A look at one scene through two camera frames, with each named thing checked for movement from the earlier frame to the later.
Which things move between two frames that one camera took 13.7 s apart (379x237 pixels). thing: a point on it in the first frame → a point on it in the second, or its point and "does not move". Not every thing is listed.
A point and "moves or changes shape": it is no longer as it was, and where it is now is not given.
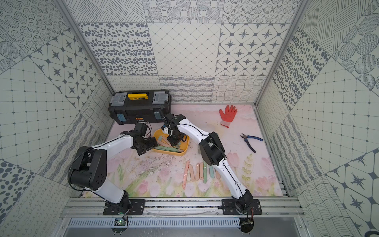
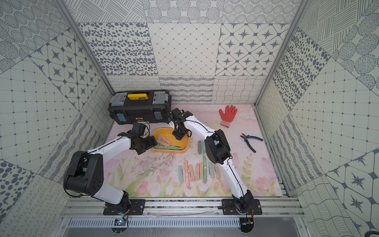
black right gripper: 173,142 → 177,136
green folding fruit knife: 205,173 does not move
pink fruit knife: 197,171 does not move
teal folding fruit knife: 211,172 does not move
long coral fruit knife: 185,177 moves or changes shape
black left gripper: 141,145 does not move
